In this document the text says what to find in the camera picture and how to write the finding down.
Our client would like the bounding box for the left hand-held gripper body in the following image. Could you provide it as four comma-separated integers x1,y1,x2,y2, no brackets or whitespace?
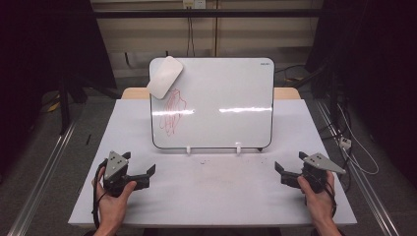
103,150,151,198

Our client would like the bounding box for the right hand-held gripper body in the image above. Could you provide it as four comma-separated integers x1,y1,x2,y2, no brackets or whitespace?
280,152,347,194

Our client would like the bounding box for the white whiteboard eraser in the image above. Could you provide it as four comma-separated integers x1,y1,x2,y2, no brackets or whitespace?
146,55,185,100

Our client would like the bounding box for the white whiteboard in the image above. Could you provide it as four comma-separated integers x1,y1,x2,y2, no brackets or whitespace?
149,57,275,150

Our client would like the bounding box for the person's right hand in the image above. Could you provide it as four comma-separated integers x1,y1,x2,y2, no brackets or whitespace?
297,170,337,228

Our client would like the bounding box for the person's left hand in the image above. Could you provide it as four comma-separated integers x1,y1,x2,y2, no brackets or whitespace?
92,166,138,230

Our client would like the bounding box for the white power strip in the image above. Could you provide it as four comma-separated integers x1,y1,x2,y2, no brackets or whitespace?
338,136,353,150

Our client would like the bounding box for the wooden table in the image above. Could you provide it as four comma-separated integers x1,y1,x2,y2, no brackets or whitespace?
120,87,302,100

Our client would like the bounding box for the black horizontal bar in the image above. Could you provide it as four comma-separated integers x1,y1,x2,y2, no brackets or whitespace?
92,8,325,20

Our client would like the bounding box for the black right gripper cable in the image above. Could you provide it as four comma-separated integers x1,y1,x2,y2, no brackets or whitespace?
323,178,338,218

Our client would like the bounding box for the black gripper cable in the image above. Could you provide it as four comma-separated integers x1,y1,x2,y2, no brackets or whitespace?
323,178,338,218
91,158,110,230

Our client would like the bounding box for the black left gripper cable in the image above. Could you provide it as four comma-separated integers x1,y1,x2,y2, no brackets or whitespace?
91,158,110,230

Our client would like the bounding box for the metal floor rail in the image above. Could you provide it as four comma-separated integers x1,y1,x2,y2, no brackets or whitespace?
315,100,400,236
7,121,79,236

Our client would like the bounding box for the white cable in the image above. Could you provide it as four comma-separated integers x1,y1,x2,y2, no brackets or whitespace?
336,103,381,176

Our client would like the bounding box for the black floor cable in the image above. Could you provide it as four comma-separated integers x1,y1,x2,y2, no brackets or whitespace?
274,64,307,84

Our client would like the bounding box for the black hanging cable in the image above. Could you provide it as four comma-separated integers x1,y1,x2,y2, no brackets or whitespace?
186,8,196,58

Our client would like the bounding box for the white wall socket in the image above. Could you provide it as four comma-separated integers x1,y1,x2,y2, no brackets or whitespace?
182,0,208,10

